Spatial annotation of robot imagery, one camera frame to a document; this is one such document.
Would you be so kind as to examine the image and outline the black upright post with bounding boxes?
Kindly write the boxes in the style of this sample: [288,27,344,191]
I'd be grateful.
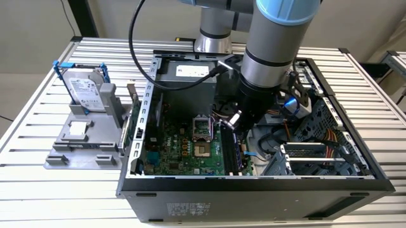
[66,0,100,38]

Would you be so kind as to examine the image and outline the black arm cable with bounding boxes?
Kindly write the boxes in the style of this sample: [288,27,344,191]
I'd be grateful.
[128,0,222,91]

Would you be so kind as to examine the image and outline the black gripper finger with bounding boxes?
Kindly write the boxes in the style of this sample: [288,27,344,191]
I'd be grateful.
[221,110,253,133]

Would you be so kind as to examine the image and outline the yellow red power wires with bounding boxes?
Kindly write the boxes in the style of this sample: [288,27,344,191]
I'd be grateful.
[317,129,339,167]

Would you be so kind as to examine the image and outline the green graphics card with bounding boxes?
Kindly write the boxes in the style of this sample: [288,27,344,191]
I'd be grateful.
[118,80,141,154]

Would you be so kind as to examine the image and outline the metal socket cover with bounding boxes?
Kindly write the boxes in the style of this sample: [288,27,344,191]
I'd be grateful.
[190,114,213,143]

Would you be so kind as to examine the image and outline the grey power supply unit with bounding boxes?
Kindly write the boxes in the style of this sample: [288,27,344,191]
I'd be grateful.
[157,60,217,119]

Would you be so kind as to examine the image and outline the black case fan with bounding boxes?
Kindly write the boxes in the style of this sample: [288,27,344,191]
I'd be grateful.
[150,93,165,131]

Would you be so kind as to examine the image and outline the aluminium side table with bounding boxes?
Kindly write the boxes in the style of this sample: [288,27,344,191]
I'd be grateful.
[376,50,406,79]

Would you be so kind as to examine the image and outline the green motherboard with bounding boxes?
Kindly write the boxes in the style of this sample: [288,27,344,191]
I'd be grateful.
[141,118,255,177]

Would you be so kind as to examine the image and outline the black cable loop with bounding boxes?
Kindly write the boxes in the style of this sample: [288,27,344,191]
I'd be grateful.
[256,131,283,160]

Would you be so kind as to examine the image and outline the black RAM slot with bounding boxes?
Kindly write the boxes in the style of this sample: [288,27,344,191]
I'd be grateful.
[221,129,230,176]
[225,132,234,176]

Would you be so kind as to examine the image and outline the thin data cable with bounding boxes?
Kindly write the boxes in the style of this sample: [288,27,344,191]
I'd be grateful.
[241,151,269,160]

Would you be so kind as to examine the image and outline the silver CPU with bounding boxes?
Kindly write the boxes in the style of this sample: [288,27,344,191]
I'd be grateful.
[68,122,88,136]

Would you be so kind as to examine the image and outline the orange data cable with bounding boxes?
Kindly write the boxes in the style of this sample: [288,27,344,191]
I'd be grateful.
[283,122,292,143]

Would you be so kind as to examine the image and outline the black PC case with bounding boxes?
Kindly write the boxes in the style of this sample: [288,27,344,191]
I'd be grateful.
[114,49,396,224]

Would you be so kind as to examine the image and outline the grey parts rack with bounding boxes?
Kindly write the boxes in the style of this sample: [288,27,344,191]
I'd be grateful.
[42,82,141,171]

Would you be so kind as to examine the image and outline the CPU socket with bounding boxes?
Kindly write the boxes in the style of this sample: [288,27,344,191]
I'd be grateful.
[192,142,213,159]

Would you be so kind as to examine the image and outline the RAM stick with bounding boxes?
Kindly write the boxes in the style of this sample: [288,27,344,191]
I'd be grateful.
[230,132,244,168]

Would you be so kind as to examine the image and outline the metal disk bay cage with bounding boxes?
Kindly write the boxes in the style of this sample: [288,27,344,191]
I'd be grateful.
[261,96,377,178]

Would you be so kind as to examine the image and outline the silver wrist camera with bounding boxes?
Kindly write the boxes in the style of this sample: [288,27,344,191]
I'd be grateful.
[281,94,313,118]

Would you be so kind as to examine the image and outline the hard disk in blue carrier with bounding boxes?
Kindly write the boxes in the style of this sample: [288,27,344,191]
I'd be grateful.
[52,60,110,115]

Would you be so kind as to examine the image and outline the black round cooler fan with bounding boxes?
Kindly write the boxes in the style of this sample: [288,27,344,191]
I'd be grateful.
[217,101,241,117]

